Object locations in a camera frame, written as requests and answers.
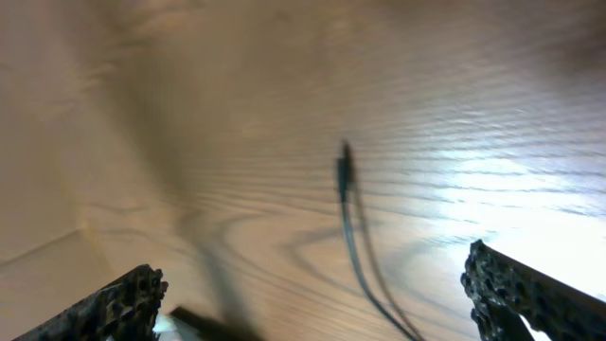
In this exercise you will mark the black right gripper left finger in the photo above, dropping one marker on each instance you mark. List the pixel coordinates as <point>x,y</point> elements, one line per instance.
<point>124,310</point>

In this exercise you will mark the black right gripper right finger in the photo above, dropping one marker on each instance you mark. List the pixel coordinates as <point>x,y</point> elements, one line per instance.
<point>510,299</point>

